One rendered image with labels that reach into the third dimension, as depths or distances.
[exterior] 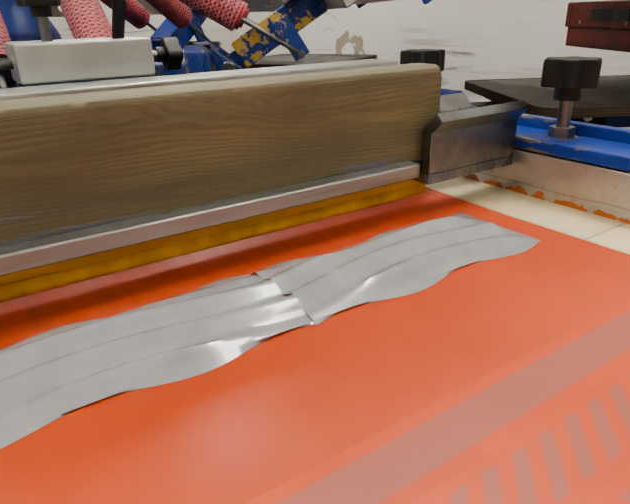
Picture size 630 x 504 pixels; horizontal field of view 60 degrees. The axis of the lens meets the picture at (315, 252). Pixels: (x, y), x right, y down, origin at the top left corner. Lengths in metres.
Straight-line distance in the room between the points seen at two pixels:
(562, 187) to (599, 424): 0.26
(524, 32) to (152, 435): 2.52
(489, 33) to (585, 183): 2.33
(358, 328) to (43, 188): 0.17
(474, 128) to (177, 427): 0.31
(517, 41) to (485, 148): 2.22
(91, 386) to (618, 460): 0.20
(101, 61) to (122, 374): 0.40
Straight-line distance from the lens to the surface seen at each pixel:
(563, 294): 0.32
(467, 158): 0.44
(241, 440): 0.21
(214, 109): 0.32
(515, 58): 2.67
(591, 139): 0.48
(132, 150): 0.31
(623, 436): 0.23
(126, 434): 0.22
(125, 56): 0.59
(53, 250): 0.30
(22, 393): 0.25
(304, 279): 0.31
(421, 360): 0.25
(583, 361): 0.27
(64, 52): 0.58
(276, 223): 0.37
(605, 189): 0.45
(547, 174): 0.47
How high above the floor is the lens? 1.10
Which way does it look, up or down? 24 degrees down
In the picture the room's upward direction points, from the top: 1 degrees counter-clockwise
